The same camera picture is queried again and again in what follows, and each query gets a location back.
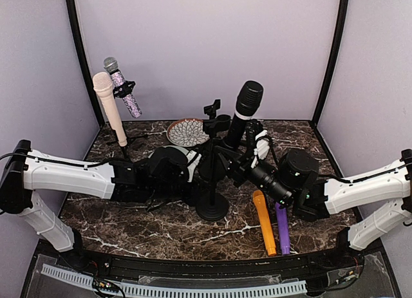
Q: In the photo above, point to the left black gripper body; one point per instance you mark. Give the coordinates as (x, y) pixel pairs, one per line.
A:
(165, 191)

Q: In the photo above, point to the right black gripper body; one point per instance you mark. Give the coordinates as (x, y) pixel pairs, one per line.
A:
(274, 187)

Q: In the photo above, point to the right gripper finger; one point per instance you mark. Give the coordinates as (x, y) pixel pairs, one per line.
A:
(233, 171)
(228, 146)

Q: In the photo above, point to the black stand of purple microphone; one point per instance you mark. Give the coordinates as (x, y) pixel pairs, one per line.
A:
(215, 124)

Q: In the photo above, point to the orange microphone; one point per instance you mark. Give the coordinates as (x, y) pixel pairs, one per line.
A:
(259, 201)

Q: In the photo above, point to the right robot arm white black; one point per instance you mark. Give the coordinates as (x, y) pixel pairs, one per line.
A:
(391, 184)

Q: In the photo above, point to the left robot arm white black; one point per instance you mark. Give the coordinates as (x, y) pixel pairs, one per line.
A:
(27, 171)

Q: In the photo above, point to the empty black microphone stand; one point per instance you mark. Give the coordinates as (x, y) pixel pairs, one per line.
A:
(211, 110)

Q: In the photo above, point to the black stand of cream microphone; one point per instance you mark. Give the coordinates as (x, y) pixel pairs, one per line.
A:
(124, 151)

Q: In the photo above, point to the tripod stand of glitter microphone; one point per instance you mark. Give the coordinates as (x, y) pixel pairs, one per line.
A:
(130, 139)

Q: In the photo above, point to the cream pink microphone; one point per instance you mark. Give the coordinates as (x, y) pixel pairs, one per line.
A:
(103, 87)

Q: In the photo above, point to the glitter silver purple microphone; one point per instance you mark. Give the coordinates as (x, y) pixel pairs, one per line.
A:
(122, 88)

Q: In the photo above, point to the light green plate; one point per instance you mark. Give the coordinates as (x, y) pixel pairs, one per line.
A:
(181, 149)

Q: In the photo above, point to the floral patterned bowl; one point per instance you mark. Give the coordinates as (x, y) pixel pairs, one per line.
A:
(187, 132)

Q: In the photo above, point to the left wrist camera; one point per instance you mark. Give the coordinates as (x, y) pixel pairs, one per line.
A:
(193, 159)

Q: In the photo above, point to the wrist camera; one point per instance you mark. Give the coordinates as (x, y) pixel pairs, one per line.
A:
(193, 159)
(257, 142)

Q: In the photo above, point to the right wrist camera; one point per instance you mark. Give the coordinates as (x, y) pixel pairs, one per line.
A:
(257, 142)

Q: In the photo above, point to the black front rail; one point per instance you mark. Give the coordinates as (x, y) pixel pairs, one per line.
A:
(123, 267)

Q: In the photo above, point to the white slotted cable duct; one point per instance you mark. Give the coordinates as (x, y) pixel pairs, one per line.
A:
(127, 289)

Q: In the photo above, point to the right black frame post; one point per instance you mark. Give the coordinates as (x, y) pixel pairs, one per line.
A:
(331, 64)

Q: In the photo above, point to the black frame post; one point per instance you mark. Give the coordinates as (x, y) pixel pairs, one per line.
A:
(83, 62)
(331, 64)

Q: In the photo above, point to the left black frame post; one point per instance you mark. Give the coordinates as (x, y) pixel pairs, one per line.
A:
(83, 62)

